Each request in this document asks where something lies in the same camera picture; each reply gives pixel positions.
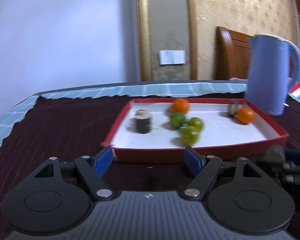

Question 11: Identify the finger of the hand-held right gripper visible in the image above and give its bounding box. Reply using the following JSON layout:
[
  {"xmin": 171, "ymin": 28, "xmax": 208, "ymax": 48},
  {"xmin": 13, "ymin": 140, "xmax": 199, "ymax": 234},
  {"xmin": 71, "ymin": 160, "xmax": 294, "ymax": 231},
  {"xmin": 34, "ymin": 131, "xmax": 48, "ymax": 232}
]
[{"xmin": 280, "ymin": 148, "xmax": 300, "ymax": 188}]

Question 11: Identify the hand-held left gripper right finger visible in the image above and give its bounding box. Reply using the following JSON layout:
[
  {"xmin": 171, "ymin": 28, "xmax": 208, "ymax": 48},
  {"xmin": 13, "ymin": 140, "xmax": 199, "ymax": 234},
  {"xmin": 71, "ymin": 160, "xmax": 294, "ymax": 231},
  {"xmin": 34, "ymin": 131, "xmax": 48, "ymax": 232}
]
[{"xmin": 181, "ymin": 146, "xmax": 262, "ymax": 201}]

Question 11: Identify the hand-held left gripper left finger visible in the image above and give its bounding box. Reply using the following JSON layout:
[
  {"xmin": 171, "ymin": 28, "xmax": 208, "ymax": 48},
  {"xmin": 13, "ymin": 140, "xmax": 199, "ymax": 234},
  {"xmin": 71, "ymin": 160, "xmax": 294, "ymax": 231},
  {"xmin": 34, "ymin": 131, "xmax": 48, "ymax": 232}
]
[{"xmin": 34, "ymin": 146, "xmax": 115, "ymax": 201}]

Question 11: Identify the green tomato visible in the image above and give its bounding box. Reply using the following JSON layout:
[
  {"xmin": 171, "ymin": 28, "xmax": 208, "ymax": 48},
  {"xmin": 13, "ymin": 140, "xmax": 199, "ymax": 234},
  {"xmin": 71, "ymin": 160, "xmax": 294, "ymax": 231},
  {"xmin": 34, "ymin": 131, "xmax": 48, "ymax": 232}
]
[
  {"xmin": 189, "ymin": 117, "xmax": 205, "ymax": 132},
  {"xmin": 180, "ymin": 126, "xmax": 201, "ymax": 145}
]

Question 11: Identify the red cardboard box tray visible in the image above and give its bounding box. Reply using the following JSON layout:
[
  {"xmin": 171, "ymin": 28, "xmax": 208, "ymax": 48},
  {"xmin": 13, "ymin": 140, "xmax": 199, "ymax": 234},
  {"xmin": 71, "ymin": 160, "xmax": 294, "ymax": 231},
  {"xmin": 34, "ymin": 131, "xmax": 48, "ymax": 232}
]
[{"xmin": 101, "ymin": 98, "xmax": 290, "ymax": 163}]

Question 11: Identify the green mandarin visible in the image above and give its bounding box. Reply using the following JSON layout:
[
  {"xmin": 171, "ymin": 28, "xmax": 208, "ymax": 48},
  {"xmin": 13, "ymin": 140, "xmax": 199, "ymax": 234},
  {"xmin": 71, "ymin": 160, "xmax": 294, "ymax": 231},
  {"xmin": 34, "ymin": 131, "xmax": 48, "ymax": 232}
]
[{"xmin": 170, "ymin": 112, "xmax": 186, "ymax": 130}]

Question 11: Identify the dark sugarcane piece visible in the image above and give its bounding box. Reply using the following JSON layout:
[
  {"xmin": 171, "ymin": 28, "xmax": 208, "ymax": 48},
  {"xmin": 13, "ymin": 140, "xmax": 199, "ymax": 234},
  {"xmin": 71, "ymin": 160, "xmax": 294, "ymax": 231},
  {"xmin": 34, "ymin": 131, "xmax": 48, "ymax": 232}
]
[{"xmin": 133, "ymin": 109, "xmax": 152, "ymax": 134}]

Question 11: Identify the orange mandarin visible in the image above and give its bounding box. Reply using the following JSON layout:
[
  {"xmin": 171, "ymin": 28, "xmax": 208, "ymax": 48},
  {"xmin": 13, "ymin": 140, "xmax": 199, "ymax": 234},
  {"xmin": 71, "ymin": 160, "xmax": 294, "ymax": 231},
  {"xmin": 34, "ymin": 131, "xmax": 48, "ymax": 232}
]
[
  {"xmin": 237, "ymin": 107, "xmax": 255, "ymax": 124},
  {"xmin": 172, "ymin": 98, "xmax": 190, "ymax": 114}
]

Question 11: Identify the dark water chestnut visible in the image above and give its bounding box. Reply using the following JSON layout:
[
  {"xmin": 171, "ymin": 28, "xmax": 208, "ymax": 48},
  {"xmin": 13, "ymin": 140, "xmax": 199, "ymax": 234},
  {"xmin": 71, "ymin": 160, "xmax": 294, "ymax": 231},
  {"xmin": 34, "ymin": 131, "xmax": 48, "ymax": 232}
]
[{"xmin": 227, "ymin": 101, "xmax": 240, "ymax": 117}]

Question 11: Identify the dark red striped cloth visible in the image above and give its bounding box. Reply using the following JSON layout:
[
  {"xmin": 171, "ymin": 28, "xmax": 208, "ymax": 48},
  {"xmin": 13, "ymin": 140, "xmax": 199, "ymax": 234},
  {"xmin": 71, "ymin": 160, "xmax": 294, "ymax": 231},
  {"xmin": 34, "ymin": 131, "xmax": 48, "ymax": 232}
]
[{"xmin": 0, "ymin": 94, "xmax": 300, "ymax": 240}]

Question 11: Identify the light blue checked cloth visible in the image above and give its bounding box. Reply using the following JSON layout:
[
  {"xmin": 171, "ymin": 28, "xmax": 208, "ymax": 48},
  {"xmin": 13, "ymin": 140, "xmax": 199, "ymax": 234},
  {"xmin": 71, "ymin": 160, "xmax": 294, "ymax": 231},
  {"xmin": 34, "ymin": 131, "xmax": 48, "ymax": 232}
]
[{"xmin": 0, "ymin": 80, "xmax": 248, "ymax": 155}]

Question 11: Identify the blue electric kettle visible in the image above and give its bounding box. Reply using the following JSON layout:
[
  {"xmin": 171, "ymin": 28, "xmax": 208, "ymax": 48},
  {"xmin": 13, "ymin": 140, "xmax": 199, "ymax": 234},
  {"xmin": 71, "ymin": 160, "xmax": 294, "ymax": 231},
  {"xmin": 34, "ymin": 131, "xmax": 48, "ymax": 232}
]
[{"xmin": 244, "ymin": 33, "xmax": 300, "ymax": 116}]

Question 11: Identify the wooden bed headboard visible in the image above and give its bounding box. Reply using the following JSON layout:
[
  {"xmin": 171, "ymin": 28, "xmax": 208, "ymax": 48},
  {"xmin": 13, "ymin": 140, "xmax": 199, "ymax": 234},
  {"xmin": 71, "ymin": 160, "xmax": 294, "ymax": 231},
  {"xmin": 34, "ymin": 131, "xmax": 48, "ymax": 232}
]
[{"xmin": 216, "ymin": 26, "xmax": 255, "ymax": 80}]

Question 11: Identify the white wall light switch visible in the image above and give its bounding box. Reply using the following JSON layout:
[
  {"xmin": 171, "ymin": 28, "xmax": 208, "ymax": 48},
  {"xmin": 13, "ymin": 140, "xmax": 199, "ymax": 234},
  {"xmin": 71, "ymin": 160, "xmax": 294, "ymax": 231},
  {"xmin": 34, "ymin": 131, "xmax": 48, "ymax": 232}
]
[{"xmin": 159, "ymin": 50, "xmax": 186, "ymax": 66}]

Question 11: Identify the gold framed wall panel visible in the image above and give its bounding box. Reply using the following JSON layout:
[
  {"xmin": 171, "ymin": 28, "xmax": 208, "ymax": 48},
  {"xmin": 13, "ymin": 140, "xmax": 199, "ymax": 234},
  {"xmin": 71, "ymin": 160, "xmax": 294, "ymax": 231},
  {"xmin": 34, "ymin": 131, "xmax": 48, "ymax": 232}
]
[{"xmin": 134, "ymin": 0, "xmax": 198, "ymax": 82}]

